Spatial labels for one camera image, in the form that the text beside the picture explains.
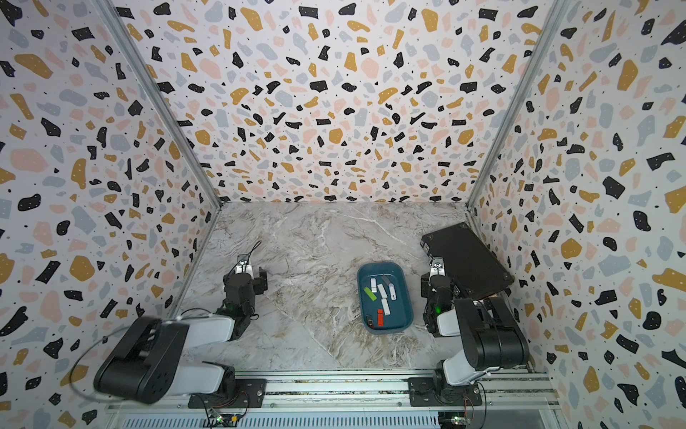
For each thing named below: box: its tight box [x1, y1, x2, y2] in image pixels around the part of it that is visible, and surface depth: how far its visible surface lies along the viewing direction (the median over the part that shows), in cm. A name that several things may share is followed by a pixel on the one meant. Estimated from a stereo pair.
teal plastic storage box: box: [357, 260, 414, 335], surface depth 94 cm
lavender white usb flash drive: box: [387, 282, 398, 302], surface depth 96 cm
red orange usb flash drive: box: [376, 309, 385, 327], surface depth 89 cm
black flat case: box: [420, 222, 516, 299], surface depth 104 cm
